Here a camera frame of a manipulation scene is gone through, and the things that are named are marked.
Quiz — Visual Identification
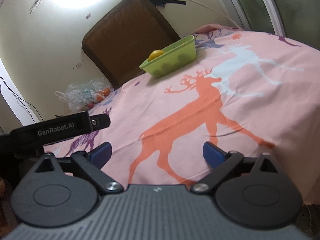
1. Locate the frosted glass sliding door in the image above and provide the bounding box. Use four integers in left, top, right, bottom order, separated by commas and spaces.
218, 0, 319, 49

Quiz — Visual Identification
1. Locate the pink deer-print bedsheet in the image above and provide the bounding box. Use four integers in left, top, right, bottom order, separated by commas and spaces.
45, 24, 319, 205

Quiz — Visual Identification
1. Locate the clear plastic fruit bag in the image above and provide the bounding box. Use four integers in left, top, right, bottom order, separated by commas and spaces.
55, 77, 113, 113

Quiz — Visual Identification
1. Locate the brown seat cushion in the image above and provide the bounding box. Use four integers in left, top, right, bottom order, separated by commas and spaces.
82, 0, 180, 89

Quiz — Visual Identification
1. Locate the green plastic basket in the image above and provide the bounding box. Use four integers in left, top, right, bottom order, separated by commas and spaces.
139, 35, 197, 79

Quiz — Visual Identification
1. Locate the yellow lemon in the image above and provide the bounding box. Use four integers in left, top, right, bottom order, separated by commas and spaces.
148, 50, 165, 61

